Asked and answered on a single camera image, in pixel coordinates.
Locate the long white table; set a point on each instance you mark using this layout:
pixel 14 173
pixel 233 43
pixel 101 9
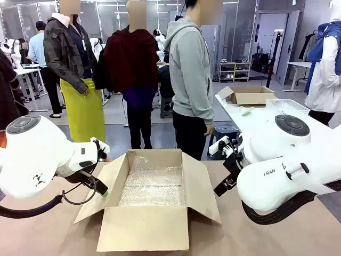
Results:
pixel 253 122

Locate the wooden shoe rack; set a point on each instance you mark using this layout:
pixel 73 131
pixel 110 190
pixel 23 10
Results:
pixel 234 72

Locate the grey step stool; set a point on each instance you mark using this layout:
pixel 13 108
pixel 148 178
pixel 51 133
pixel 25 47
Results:
pixel 166 102

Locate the pale green packet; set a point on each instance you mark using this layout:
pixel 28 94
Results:
pixel 247 111

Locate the mannequin with yellow skirt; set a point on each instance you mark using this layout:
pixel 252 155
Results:
pixel 85 114

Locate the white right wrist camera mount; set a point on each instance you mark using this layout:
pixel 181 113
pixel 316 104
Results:
pixel 215 148

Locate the mannequin with dark jacket orange skirt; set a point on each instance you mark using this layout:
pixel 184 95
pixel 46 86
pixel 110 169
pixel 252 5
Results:
pixel 6 93

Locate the black suitcase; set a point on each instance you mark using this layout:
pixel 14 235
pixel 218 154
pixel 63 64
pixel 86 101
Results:
pixel 261 62

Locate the clear bubble wrap sheet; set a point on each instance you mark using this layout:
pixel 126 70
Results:
pixel 152 186

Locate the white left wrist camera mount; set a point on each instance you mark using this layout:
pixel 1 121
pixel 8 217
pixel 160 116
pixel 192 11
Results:
pixel 102 148

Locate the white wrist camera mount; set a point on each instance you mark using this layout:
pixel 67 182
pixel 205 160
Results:
pixel 215 148
pixel 102 148

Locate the white humanoid robot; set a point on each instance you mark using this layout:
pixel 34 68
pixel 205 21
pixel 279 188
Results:
pixel 161 40
pixel 14 52
pixel 96 45

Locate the person's right hand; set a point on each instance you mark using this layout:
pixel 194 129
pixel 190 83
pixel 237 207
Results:
pixel 210 130

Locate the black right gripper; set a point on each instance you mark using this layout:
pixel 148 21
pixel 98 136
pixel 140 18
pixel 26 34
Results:
pixel 234 166

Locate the mannequin with maroon jacket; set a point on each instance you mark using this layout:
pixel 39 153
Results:
pixel 130 61

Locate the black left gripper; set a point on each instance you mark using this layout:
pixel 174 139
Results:
pixel 89 178

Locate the small open cardboard box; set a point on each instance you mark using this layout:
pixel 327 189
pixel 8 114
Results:
pixel 253 98

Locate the black tripod stand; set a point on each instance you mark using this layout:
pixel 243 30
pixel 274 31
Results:
pixel 271 66

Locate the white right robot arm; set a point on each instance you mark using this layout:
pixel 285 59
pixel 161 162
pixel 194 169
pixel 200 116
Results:
pixel 266 186

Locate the person's right forearm grey sleeve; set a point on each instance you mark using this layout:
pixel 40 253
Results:
pixel 206 112

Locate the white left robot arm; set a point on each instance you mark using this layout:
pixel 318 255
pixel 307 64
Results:
pixel 34 160

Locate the hanging black coat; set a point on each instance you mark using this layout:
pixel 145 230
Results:
pixel 309 46

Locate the mannequin with blue vest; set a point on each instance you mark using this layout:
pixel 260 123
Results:
pixel 323 80

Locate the seated person in black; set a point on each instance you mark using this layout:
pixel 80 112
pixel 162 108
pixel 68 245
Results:
pixel 166 80

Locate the white work desk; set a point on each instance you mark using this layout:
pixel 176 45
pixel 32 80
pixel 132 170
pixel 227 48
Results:
pixel 26 71

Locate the white desk with metal legs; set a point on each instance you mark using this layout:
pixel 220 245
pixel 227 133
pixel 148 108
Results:
pixel 298 64

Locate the white perforated plastic basket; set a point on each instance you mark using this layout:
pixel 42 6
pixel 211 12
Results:
pixel 287 106

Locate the large open cardboard box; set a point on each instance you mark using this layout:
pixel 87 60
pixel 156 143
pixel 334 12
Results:
pixel 144 229

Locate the person in grey hoodie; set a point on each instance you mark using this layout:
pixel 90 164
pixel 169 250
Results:
pixel 190 66

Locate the blue-grey plastic stool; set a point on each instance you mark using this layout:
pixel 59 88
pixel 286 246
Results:
pixel 226 130

